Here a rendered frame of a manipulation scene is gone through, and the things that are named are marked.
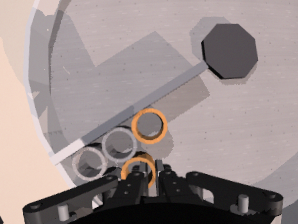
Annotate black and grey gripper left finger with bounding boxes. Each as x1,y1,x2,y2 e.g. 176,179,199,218
22,161,149,224

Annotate grey metal ring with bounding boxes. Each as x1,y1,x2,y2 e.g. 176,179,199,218
72,142,111,181
102,126,139,163
94,167,122,205

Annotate bronze bushing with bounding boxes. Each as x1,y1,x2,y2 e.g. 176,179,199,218
132,108,167,144
121,151,156,188

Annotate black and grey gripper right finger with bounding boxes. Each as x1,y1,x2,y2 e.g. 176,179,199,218
155,159,283,224

